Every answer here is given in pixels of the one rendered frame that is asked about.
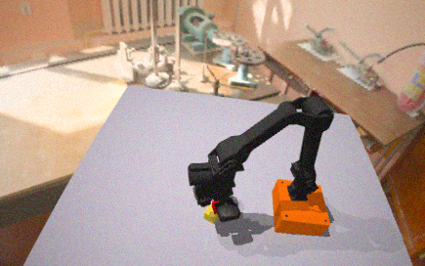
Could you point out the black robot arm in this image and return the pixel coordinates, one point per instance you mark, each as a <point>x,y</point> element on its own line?
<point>234,151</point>

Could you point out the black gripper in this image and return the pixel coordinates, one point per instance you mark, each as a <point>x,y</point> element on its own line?
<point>226,208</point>

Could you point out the yellow cube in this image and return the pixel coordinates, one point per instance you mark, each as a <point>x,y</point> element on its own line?
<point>209,215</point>

